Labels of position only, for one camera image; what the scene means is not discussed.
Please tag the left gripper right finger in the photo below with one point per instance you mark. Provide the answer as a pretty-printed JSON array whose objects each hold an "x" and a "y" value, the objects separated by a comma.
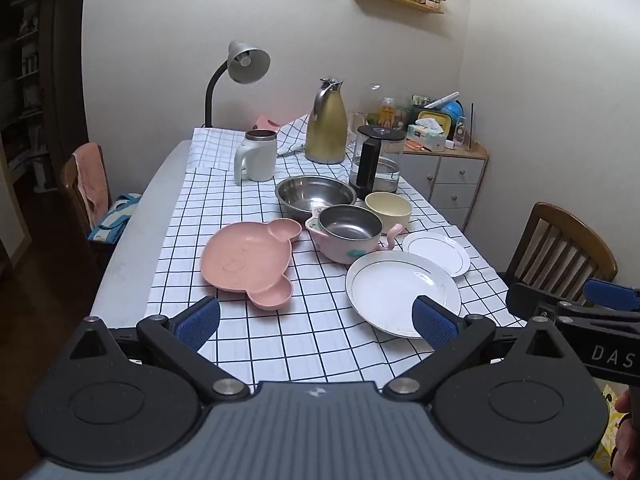
[{"x": 458, "y": 343}]

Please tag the wooden chair right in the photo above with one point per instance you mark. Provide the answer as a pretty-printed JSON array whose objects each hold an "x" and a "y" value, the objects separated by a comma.
[{"x": 558, "y": 253}]

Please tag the pink bear-shaped plate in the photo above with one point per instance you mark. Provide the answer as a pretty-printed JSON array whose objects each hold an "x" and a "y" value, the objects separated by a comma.
[{"x": 252, "y": 258}]

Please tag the person's right hand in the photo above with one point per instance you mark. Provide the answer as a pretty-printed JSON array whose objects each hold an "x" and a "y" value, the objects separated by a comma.
[{"x": 625, "y": 462}]

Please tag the small white plate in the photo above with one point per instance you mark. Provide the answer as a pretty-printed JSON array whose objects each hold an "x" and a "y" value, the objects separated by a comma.
[{"x": 440, "y": 250}]

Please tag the orange juice bottle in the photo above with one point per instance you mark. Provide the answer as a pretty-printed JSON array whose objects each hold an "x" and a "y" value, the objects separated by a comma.
[{"x": 386, "y": 113}]

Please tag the large steel bowl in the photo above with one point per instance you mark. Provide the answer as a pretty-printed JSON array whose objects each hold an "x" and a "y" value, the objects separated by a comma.
[{"x": 299, "y": 195}]

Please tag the grey drawer cabinet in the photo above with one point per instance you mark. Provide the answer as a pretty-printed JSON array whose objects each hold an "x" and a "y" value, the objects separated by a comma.
[{"x": 449, "y": 180}]

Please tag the yellow container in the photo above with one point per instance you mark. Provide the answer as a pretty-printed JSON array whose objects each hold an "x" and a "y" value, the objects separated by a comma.
[{"x": 436, "y": 119}]

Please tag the wooden chair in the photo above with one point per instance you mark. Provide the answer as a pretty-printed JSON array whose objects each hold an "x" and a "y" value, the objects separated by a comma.
[
  {"x": 69, "y": 183},
  {"x": 558, "y": 253}
]

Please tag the large white plate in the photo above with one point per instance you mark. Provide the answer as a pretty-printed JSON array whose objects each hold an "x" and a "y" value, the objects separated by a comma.
[{"x": 381, "y": 286}]

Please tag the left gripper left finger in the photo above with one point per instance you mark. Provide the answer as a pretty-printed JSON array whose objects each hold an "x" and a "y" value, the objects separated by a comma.
[{"x": 174, "y": 343}]

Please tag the wooden chair left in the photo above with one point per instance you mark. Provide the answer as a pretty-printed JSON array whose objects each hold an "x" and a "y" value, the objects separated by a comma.
[{"x": 69, "y": 183}]

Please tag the tissue box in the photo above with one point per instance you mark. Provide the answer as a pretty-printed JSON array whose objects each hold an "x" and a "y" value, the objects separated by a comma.
[{"x": 427, "y": 133}]

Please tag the pink pot with steel bowl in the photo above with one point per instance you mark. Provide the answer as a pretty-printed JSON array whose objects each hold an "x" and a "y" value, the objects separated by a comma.
[{"x": 345, "y": 233}]

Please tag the checkered tablecloth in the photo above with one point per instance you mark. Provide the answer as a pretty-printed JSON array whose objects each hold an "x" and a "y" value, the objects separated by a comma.
[{"x": 317, "y": 336}]

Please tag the blue white bag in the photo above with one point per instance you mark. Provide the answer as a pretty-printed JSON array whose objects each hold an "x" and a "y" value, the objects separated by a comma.
[{"x": 110, "y": 228}]

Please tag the pink towel on chair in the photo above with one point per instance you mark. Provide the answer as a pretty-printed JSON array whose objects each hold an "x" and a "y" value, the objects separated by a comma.
[{"x": 92, "y": 181}]

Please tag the glass electric kettle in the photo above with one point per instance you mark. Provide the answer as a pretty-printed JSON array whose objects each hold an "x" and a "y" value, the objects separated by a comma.
[{"x": 376, "y": 161}]

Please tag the wooden wall shelf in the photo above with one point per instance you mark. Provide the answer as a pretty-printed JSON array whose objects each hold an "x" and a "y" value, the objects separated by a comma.
[{"x": 395, "y": 0}]

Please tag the white mug with handle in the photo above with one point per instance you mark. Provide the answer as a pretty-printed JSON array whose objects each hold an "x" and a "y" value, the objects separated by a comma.
[{"x": 256, "y": 155}]

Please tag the grey desk lamp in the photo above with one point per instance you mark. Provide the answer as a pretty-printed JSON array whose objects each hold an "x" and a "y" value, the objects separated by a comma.
[{"x": 245, "y": 64}]

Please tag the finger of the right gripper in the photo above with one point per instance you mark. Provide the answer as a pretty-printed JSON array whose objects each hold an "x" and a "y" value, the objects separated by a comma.
[
  {"x": 611, "y": 296},
  {"x": 524, "y": 301}
]

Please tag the cream bowl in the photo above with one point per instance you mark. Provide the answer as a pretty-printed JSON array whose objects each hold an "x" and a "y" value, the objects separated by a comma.
[{"x": 391, "y": 208}]

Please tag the gold thermos jug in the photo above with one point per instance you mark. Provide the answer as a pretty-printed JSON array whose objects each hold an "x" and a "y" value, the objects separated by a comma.
[{"x": 326, "y": 135}]

